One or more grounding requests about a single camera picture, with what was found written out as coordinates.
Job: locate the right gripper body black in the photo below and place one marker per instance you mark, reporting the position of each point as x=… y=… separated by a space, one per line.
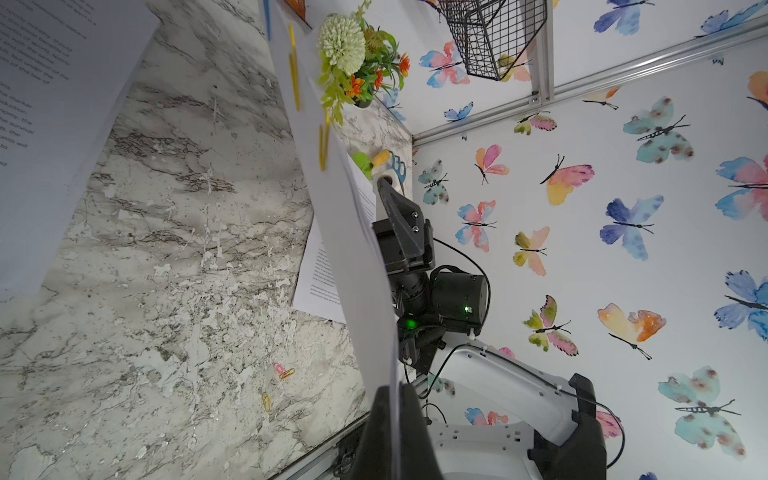
x=398 y=262

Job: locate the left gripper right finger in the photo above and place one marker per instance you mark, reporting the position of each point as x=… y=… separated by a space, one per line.
x=417 y=456

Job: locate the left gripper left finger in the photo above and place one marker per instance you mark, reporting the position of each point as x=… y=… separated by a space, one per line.
x=374 y=453

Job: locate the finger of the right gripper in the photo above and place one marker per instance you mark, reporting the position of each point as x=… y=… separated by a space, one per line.
x=403 y=215

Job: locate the yellow highlighted document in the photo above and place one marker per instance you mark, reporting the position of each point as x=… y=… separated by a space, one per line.
x=347 y=234

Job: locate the purple highlighted document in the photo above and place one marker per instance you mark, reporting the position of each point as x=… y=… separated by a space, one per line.
x=316 y=292

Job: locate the plain text document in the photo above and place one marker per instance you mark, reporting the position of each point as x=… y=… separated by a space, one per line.
x=66 y=67

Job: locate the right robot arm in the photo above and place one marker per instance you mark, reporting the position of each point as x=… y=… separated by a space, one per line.
x=555 y=432

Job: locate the blue toy rake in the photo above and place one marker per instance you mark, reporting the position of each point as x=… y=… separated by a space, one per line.
x=399 y=168

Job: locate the green toy trowel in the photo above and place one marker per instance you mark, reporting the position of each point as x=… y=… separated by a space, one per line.
x=370 y=166

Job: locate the potted flower plant white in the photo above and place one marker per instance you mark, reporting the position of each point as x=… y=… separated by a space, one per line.
x=358 y=61

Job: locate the yellow paperclip on page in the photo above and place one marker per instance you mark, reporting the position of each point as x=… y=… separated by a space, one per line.
x=293 y=59

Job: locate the black wire basket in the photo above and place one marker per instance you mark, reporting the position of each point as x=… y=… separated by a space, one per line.
x=492 y=36

